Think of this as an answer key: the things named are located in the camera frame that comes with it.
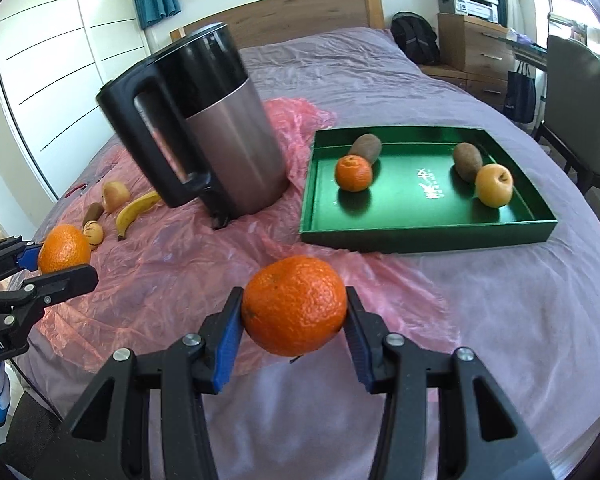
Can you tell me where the banana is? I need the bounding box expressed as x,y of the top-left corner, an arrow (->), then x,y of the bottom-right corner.
116,190 -> 163,242

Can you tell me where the black and steel kettle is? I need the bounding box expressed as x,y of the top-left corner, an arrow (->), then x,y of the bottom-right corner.
96,22 -> 288,231

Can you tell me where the white printer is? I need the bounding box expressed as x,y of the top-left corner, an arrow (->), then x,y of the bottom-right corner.
435,0 -> 500,23

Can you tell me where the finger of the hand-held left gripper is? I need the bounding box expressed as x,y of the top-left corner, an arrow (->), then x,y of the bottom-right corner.
0,263 -> 99,328
0,236 -> 43,288

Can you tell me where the wooden dresser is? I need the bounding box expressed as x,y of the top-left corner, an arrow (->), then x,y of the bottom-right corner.
425,12 -> 523,111

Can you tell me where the reddish yellow apple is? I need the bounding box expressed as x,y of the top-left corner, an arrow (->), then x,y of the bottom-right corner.
101,181 -> 131,214

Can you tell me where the black backpack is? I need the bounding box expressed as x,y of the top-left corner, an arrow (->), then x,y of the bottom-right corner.
391,11 -> 440,66

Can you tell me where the dark blue bag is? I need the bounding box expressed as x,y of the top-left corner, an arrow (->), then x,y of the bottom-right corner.
505,62 -> 537,123

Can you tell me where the pink plastic sheet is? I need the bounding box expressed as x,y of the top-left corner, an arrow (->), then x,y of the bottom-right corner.
30,97 -> 461,376

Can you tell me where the grey chair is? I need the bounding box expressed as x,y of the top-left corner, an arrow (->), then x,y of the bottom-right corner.
532,35 -> 600,231

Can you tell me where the tangerine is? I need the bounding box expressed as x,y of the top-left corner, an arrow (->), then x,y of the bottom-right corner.
37,224 -> 92,275
334,154 -> 374,193
241,255 -> 348,357

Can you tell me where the white wardrobe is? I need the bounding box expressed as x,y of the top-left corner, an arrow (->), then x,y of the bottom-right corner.
0,0 -> 181,201

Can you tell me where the small striped yellow melon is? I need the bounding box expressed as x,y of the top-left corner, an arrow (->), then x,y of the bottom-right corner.
83,221 -> 104,250

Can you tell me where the wooden headboard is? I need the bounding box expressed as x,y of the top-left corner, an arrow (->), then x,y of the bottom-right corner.
170,0 -> 385,51

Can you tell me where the glass desk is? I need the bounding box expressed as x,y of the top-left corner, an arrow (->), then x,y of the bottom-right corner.
512,30 -> 551,66

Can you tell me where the kiwi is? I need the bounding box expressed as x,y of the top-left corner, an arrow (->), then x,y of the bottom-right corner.
82,202 -> 105,228
348,133 -> 382,166
453,142 -> 483,183

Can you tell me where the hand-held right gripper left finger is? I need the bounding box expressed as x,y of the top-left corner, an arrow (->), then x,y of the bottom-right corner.
45,286 -> 245,480

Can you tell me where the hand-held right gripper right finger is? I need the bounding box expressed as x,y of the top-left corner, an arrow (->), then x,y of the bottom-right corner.
344,286 -> 553,480

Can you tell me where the green tray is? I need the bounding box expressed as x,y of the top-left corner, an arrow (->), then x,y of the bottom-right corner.
299,126 -> 559,255

